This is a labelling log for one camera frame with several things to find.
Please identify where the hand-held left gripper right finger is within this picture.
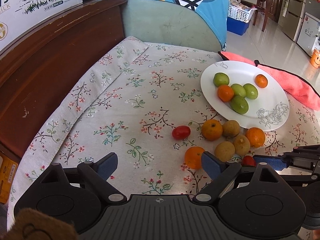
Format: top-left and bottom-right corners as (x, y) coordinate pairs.
(192, 151), (288, 203)

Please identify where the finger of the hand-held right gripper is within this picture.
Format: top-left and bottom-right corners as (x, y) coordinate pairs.
(252, 144), (320, 183)

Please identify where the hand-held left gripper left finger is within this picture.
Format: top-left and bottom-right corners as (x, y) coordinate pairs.
(35, 152), (127, 204)

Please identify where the tan longan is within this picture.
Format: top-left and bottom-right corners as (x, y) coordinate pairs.
(214, 141), (235, 162)
(222, 120), (241, 138)
(233, 135), (251, 157)

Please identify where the small orange mandarin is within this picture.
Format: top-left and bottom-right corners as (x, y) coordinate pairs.
(184, 146), (205, 170)
(245, 127), (266, 148)
(201, 119), (223, 141)
(255, 74), (268, 88)
(217, 84), (235, 102)

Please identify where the red cherry tomato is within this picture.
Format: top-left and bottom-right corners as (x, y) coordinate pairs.
(241, 155), (257, 167)
(172, 125), (191, 140)

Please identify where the white plate with flower print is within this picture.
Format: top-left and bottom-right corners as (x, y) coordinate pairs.
(200, 60), (290, 132)

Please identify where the green jujube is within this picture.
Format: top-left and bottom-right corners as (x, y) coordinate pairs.
(230, 83), (247, 98)
(230, 95), (249, 115)
(243, 83), (259, 100)
(213, 72), (230, 86)

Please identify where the floral tablecloth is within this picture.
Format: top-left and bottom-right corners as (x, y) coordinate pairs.
(7, 36), (320, 240)

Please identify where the pink towel with black trim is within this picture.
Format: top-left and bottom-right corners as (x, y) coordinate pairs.
(218, 51), (320, 110)

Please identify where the brown fuzzy cloth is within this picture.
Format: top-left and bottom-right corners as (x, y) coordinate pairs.
(0, 208), (78, 240)

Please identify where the yellow cardboard box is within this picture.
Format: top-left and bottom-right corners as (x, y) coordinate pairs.
(0, 155), (19, 204)

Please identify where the orange bucket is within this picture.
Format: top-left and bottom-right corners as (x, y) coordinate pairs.
(309, 49), (320, 68)

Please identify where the white appliance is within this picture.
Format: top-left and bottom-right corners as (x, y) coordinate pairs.
(296, 12), (320, 53)

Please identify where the blue plastic bin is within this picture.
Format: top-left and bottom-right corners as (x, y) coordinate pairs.
(226, 17), (250, 36)

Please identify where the silver refrigerator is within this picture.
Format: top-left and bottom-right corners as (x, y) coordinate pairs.
(277, 0), (309, 42)

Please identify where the white plastic basket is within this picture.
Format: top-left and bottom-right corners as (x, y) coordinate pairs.
(227, 0), (258, 22)

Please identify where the white printed milk carton box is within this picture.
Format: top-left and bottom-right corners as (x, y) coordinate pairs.
(0, 0), (83, 52)

